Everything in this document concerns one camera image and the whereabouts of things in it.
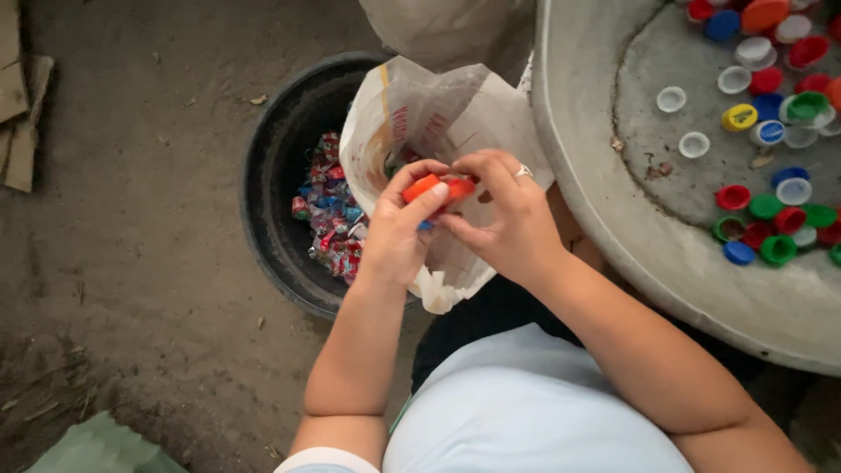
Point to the person's left hand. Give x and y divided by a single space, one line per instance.
387 243

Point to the person's right hand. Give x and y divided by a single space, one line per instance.
519 223

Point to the blue bottle cap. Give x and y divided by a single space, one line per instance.
426 225

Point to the orange bottle cap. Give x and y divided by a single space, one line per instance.
418 186

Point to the red-orange bottle cap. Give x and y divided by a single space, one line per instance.
460 188

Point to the heap of colourful plastic labels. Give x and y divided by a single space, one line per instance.
332 210

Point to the large grey round basin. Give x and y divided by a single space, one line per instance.
591 164

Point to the black trousers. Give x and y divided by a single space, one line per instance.
486 315

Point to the black round tub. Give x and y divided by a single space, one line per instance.
276 177

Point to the white printed woven sack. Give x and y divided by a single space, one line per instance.
420 111

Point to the light blue shirt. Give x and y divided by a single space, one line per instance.
525 407

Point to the dry brown leaf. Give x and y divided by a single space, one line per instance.
258 99

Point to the plain grey woven sack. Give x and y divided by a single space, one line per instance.
447 29

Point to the heap of coloured bottle caps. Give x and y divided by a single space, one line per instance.
778 118

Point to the green plastic sheet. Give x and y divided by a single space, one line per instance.
105 450

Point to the brown cardboard pieces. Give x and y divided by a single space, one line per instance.
20 118

